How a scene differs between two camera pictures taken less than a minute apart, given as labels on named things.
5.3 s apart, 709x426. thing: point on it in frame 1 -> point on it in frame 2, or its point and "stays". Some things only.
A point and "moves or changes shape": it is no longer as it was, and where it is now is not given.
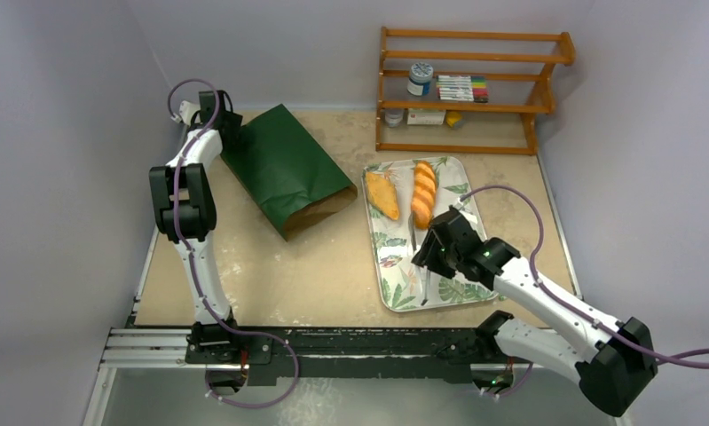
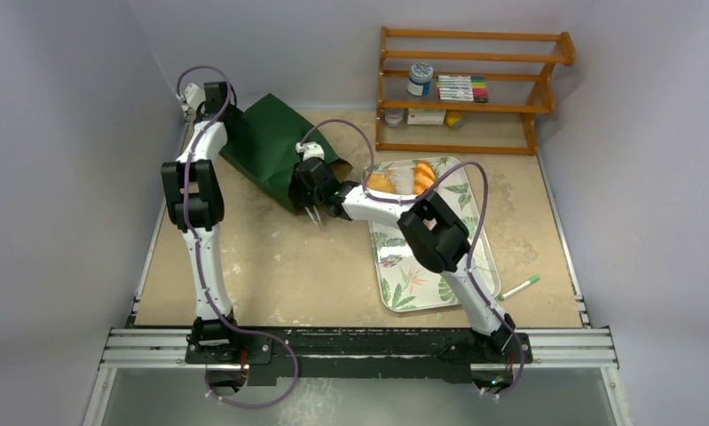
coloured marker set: (462, 88) stays
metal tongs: (423, 274) -> (316, 222)
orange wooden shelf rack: (544, 102) stays
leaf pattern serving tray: (403, 285) stays
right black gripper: (435, 246) -> (306, 196)
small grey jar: (393, 116) stays
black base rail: (350, 355) stays
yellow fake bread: (382, 194) stays
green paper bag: (286, 174) moves or changes shape
